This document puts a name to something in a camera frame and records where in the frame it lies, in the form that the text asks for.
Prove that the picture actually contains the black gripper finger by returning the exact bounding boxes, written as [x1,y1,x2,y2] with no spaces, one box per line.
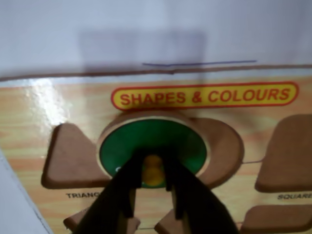
[79,149,144,234]
[165,145,235,234]

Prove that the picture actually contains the green circle piece yellow pin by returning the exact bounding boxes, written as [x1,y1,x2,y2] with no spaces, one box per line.
[97,111,212,190]

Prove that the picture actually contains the wooden shape puzzle board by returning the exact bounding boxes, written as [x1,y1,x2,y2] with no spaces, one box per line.
[0,64,312,234]

